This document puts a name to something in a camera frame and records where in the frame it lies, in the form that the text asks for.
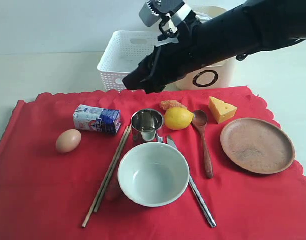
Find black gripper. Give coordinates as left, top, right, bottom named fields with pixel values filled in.
left=122, top=19, right=206, bottom=94

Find breaded fried nugget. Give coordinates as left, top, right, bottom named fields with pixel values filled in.
left=159, top=100, right=188, bottom=111

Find yellow lemon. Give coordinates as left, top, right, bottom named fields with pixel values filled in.
left=164, top=107, right=195, bottom=131

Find blue white milk carton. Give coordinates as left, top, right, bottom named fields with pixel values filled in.
left=72, top=104, right=121, bottom=135

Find yellow cheese wedge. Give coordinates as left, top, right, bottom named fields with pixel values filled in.
left=208, top=96, right=238, bottom=124

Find brown egg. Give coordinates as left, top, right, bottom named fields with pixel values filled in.
left=55, top=129, right=82, bottom=153

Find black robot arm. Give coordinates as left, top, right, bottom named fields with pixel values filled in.
left=122, top=0, right=306, bottom=94

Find white perforated plastic basket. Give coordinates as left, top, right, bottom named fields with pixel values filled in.
left=97, top=30, right=160, bottom=92

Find stainless steel cup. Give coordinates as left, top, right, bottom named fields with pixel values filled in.
left=130, top=108, right=165, bottom=146

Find stainless steel knife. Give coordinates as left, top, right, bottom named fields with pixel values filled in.
left=166, top=135, right=217, bottom=228

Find brown wooden spoon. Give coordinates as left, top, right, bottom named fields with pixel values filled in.
left=192, top=110, right=214, bottom=179

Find cream plastic bin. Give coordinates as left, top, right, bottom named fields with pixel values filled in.
left=174, top=6, right=235, bottom=90

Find white ceramic bowl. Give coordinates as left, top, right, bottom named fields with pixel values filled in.
left=117, top=142, right=190, bottom=208

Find red scalloped table cloth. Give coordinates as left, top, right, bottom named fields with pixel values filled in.
left=0, top=86, right=306, bottom=240

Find wooden chopstick left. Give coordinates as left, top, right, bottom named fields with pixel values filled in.
left=81, top=126, right=131, bottom=228

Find wooden chopstick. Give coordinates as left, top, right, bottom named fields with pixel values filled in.
left=81, top=126, right=131, bottom=228
left=93, top=126, right=131, bottom=213

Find red strawberry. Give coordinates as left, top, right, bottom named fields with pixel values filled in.
left=105, top=178, right=122, bottom=202

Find wooden chopstick right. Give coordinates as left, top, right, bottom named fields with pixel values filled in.
left=93, top=126, right=131, bottom=213

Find brown wooden plate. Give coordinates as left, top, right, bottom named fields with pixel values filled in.
left=220, top=117, right=296, bottom=175

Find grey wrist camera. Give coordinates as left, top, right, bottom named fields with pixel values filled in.
left=139, top=0, right=192, bottom=28

